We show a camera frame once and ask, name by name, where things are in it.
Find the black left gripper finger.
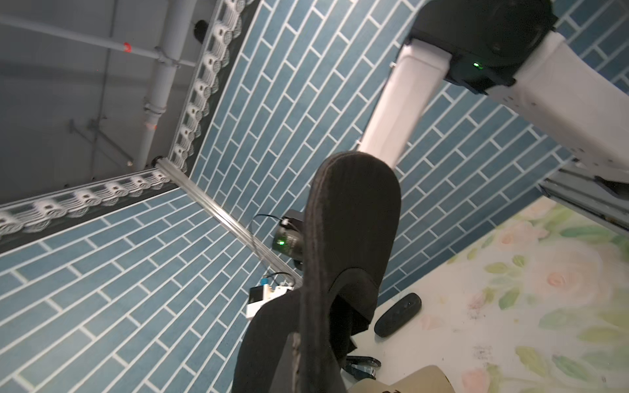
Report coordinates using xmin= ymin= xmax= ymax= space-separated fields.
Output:
xmin=269 ymin=332 xmax=301 ymax=393

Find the beige baseball cap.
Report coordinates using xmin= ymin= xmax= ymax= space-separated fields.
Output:
xmin=348 ymin=365 xmax=455 ymax=393

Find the black baseball cap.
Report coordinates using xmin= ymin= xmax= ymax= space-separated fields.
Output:
xmin=232 ymin=152 xmax=401 ymax=392

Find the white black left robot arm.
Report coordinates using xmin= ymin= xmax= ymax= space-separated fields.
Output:
xmin=234 ymin=1 xmax=628 ymax=392

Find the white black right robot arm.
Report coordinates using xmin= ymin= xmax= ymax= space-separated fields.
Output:
xmin=272 ymin=209 xmax=304 ymax=266

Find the black oval remote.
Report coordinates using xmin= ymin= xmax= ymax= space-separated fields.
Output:
xmin=374 ymin=293 xmax=423 ymax=338

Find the floral table mat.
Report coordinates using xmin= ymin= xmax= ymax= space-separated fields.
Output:
xmin=355 ymin=197 xmax=628 ymax=392

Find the aluminium mounting rail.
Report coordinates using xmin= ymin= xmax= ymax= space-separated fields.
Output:
xmin=538 ymin=160 xmax=628 ymax=237

